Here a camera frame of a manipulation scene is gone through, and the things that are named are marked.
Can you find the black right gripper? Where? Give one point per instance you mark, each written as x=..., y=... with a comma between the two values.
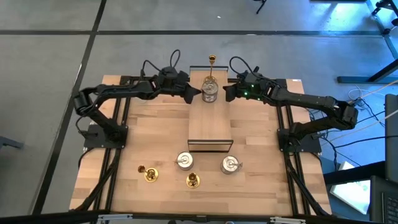
x=253, y=87

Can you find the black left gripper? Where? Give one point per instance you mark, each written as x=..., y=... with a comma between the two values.
x=171, y=82

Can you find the silver candle tin floral label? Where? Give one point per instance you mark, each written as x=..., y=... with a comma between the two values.
x=210, y=93
x=230, y=165
x=185, y=160

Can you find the gold candlestick holder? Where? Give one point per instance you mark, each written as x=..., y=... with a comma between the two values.
x=212, y=59
x=193, y=182
x=151, y=175

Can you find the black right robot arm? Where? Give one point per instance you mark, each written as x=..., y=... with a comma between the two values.
x=311, y=101

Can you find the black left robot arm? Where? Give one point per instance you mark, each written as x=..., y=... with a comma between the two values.
x=124, y=90

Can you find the black bar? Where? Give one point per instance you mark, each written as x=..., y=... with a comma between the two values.
x=348, y=177

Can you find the white glowing tablet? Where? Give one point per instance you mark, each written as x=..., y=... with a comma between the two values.
x=351, y=193

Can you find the dark monitor back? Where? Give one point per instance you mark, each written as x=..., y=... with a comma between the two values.
x=392, y=140

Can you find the black laptop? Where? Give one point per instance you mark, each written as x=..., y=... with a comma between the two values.
x=382, y=202

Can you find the grey chair leg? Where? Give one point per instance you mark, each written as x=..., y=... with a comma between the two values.
x=9, y=142

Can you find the wooden shelf riser black frame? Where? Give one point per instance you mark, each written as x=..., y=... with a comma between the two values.
x=210, y=124

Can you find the silver aluminium bracket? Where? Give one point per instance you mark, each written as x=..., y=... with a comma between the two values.
x=287, y=220
x=115, y=217

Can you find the black camera rig beam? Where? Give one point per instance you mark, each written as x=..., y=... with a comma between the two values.
x=46, y=220

